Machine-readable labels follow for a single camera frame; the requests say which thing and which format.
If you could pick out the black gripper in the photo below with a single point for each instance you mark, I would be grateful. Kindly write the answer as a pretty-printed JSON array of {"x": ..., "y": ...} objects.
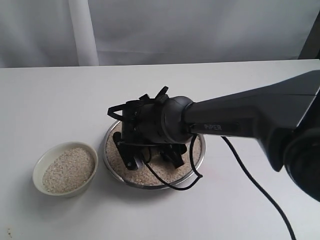
[{"x": 141, "y": 125}]

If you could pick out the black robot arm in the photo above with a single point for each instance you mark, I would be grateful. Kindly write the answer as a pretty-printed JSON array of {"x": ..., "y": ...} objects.
[{"x": 283, "y": 117}]

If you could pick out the rice pile in tray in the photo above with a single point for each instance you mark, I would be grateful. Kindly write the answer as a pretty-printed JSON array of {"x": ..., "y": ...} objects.
[{"x": 143, "y": 178}]

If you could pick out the white rice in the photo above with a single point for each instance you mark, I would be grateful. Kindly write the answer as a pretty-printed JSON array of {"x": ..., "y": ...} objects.
[{"x": 69, "y": 171}]

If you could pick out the white ceramic bowl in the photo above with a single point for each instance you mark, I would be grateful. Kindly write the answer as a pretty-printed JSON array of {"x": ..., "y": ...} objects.
[{"x": 50, "y": 156}]

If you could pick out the white backdrop curtain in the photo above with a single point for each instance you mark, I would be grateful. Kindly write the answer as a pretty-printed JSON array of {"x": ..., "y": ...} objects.
[{"x": 65, "y": 33}]

